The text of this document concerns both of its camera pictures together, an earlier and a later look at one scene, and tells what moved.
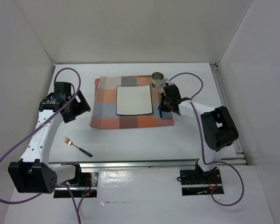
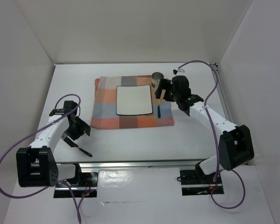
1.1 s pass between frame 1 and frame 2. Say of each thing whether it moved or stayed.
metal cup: stayed
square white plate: stayed
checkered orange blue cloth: stayed
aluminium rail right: stayed
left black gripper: moved
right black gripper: moved
